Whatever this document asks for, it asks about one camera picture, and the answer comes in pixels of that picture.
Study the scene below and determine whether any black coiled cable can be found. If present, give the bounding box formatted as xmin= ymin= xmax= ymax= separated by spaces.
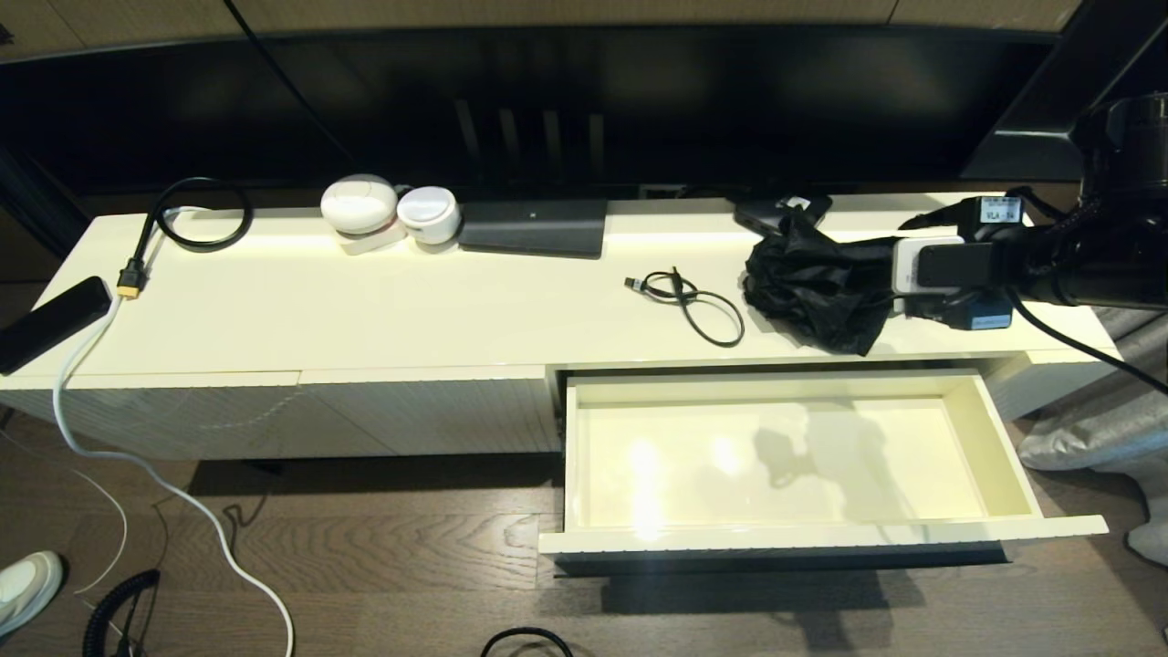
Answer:
xmin=82 ymin=569 xmax=162 ymax=657

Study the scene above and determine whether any large white round device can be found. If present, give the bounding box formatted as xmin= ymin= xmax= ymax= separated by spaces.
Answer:
xmin=320 ymin=173 xmax=400 ymax=238

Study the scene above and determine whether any black umbrella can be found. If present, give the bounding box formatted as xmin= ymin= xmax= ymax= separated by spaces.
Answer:
xmin=742 ymin=208 xmax=913 ymax=357

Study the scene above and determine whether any black wall shelf frame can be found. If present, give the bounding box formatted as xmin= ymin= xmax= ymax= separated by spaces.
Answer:
xmin=958 ymin=0 xmax=1168 ymax=182

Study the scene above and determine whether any thick white power cable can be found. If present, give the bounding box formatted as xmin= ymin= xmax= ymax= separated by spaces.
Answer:
xmin=51 ymin=206 xmax=296 ymax=657

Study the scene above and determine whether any short black USB cable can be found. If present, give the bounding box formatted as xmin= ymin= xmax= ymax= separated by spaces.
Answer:
xmin=624 ymin=266 xmax=746 ymax=349

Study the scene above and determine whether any white cream TV cabinet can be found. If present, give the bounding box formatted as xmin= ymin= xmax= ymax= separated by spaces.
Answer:
xmin=0 ymin=190 xmax=1125 ymax=460

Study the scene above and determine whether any white flat device base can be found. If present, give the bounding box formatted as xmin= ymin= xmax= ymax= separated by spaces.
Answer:
xmin=339 ymin=222 xmax=409 ymax=256

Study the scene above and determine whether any black flat screen TV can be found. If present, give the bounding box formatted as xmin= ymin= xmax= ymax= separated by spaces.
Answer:
xmin=0 ymin=27 xmax=1059 ymax=196

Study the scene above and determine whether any long black rectangular device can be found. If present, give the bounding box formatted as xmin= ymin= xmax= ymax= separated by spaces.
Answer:
xmin=0 ymin=275 xmax=113 ymax=375

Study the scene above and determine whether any white shoe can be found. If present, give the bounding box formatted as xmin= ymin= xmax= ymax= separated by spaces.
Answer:
xmin=0 ymin=550 xmax=65 ymax=635

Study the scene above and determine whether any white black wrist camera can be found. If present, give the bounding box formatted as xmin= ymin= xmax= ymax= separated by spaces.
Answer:
xmin=892 ymin=235 xmax=997 ymax=296

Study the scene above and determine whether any grey curtain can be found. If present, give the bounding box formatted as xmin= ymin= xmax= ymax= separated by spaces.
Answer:
xmin=1017 ymin=306 xmax=1168 ymax=568

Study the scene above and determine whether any black cable with yellow plug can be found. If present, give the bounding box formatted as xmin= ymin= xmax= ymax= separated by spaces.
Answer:
xmin=117 ymin=176 xmax=255 ymax=299

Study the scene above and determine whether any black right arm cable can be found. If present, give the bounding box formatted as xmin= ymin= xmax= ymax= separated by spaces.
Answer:
xmin=1004 ymin=187 xmax=1168 ymax=398

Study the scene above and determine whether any black looped floor cable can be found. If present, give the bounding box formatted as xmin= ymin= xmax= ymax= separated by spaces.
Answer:
xmin=480 ymin=626 xmax=574 ymax=657

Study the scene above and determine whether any flat black set-top box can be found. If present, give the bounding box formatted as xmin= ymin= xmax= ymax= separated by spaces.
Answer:
xmin=458 ymin=199 xmax=608 ymax=259

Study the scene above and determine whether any thin white cable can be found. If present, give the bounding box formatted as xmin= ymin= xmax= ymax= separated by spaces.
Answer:
xmin=0 ymin=427 xmax=130 ymax=596

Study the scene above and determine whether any small black box with sticker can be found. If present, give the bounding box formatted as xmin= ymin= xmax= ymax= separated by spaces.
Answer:
xmin=735 ymin=192 xmax=833 ymax=235

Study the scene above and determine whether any small white round device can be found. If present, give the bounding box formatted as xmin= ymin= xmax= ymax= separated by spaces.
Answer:
xmin=397 ymin=185 xmax=461 ymax=245

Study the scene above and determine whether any white cabinet drawer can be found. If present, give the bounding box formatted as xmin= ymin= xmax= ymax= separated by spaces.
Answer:
xmin=538 ymin=365 xmax=1110 ymax=576

